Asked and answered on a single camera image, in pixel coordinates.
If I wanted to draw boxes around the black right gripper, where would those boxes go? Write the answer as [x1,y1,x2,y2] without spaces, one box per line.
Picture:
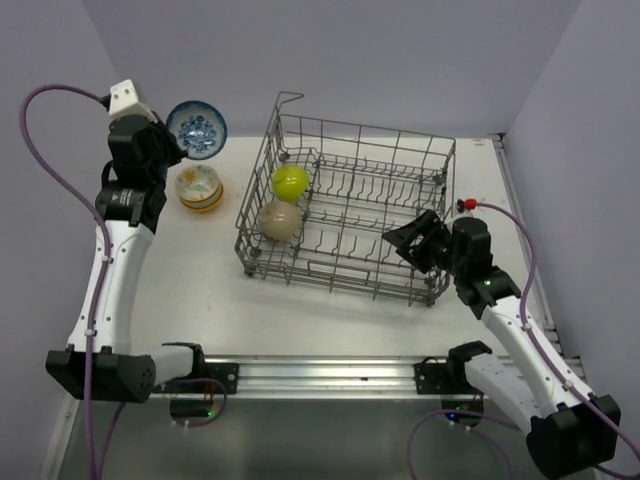
[382,208,466,277]

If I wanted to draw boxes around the white blue patterned bowl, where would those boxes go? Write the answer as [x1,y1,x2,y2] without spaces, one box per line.
[165,100,228,161]

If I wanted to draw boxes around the white floral leaf bowl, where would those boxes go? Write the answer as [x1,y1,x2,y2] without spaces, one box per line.
[174,165,221,197]

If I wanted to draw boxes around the orange ribbed bowl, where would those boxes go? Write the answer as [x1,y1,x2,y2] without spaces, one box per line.
[180,186,224,213]

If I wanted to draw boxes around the lime green bowl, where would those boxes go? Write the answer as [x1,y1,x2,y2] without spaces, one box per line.
[272,165,309,202]

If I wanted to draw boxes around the beige bowl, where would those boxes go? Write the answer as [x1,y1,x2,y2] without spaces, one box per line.
[257,200,303,243]

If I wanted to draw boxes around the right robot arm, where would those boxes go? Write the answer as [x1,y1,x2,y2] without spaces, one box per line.
[382,210,621,479]

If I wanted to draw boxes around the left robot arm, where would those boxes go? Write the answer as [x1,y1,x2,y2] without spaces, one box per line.
[45,114,208,403]

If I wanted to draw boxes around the grey wire dish rack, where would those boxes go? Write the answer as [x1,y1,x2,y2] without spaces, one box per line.
[235,91,457,307]

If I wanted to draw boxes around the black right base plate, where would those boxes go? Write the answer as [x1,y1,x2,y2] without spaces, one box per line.
[413,357,484,397]

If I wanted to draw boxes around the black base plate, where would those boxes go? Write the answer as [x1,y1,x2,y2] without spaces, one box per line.
[413,357,484,397]
[152,360,240,395]

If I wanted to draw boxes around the aluminium mounting rail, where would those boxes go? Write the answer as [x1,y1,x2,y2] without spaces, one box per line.
[67,352,586,401]

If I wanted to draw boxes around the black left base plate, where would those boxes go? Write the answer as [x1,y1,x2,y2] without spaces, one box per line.
[152,360,240,395]

